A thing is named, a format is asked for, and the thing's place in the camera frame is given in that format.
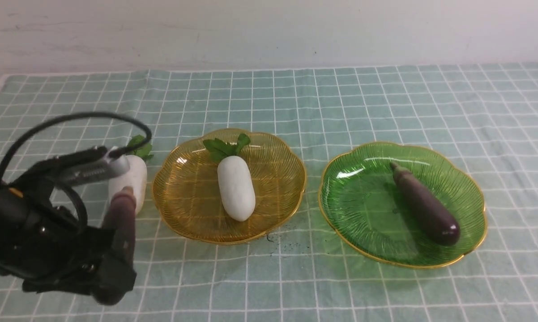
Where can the green ribbed plastic plate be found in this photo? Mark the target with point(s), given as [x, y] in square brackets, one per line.
[361, 203]

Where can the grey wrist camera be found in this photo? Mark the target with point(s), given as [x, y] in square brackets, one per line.
[92, 165]

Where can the green checkered tablecloth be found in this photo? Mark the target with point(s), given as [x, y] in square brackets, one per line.
[483, 118]

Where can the white radish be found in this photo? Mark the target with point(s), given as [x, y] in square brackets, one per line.
[136, 177]
[234, 178]

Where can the dark purple eggplant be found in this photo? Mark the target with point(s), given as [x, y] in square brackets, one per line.
[121, 218]

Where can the amber ribbed plastic plate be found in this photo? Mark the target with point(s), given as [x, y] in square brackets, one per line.
[185, 190]

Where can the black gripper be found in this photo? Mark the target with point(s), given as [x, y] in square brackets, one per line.
[47, 247]

